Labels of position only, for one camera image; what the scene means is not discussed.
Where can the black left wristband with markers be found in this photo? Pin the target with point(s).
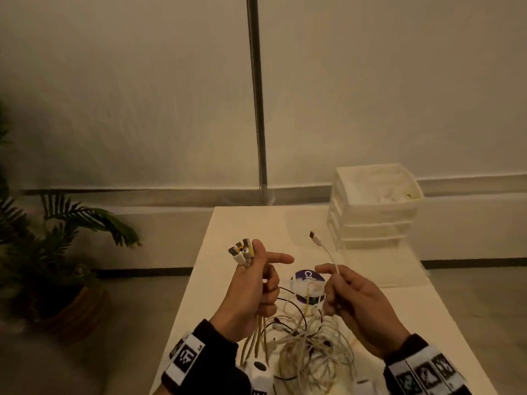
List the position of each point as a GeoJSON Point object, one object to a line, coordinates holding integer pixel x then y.
{"type": "Point", "coordinates": [206, 357]}

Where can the black wristband with markers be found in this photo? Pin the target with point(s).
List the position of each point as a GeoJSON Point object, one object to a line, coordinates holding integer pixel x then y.
{"type": "Point", "coordinates": [428, 370]}
{"type": "Point", "coordinates": [206, 357]}

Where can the round purple label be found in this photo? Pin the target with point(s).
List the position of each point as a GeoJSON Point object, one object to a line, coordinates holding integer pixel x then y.
{"type": "Point", "coordinates": [309, 277]}

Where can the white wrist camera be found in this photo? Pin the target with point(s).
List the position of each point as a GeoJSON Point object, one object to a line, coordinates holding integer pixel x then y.
{"type": "Point", "coordinates": [259, 376]}
{"type": "Point", "coordinates": [364, 387]}

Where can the black right wristband with markers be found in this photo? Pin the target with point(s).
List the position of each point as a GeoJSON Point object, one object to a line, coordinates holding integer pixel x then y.
{"type": "Point", "coordinates": [428, 370]}

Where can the person's left hand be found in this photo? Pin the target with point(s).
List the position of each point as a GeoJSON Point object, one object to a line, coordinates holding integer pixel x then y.
{"type": "Point", "coordinates": [247, 296]}

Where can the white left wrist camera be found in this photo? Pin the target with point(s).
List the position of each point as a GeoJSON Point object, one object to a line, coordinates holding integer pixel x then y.
{"type": "Point", "coordinates": [259, 376]}

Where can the white plastic drawer organizer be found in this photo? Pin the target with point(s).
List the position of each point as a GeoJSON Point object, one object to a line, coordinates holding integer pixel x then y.
{"type": "Point", "coordinates": [374, 218]}

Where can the metal wall strip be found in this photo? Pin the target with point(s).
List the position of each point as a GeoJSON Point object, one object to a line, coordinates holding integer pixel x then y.
{"type": "Point", "coordinates": [257, 98]}

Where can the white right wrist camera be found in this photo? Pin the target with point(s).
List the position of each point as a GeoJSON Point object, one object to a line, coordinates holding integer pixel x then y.
{"type": "Point", "coordinates": [364, 387]}

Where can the person's right hand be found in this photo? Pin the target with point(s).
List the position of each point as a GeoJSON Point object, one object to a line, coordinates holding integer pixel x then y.
{"type": "Point", "coordinates": [366, 312]}

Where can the green palm plant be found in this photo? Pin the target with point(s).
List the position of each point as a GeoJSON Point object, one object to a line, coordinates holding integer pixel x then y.
{"type": "Point", "coordinates": [41, 242]}

